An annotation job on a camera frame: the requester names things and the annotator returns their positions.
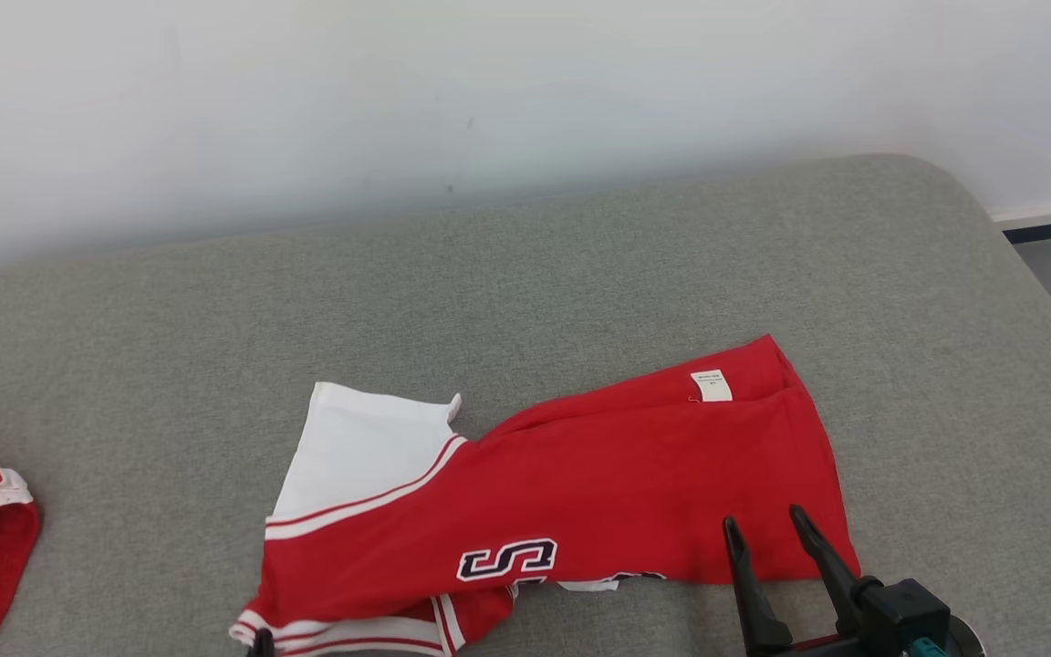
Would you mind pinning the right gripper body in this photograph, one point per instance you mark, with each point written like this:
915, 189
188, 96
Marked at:
817, 648

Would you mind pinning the red white sports shirt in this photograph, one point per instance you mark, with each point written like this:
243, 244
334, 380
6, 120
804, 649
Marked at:
626, 484

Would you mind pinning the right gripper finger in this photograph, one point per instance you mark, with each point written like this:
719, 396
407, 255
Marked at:
831, 566
754, 602

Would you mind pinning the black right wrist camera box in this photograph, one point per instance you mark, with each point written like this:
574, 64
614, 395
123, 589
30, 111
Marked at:
904, 611

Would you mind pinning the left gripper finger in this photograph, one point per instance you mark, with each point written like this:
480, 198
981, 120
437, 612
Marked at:
262, 646

